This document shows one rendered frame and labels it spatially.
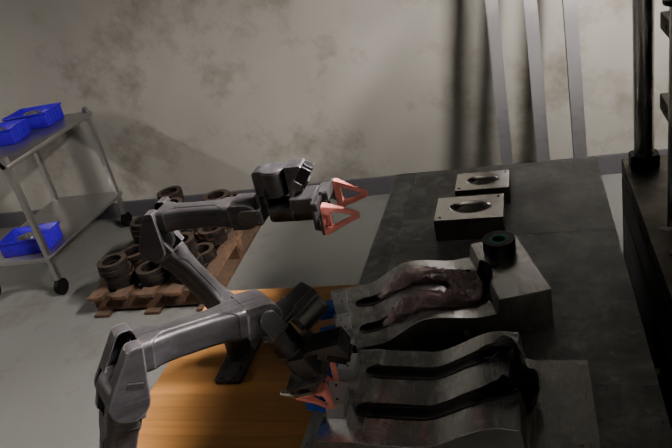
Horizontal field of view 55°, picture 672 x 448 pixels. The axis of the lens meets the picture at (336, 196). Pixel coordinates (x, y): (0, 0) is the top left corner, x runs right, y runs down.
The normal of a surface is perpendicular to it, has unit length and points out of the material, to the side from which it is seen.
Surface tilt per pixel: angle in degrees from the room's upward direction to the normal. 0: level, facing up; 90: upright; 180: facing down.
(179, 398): 0
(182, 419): 0
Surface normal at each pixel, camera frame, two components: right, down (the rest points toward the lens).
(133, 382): 0.55, 0.25
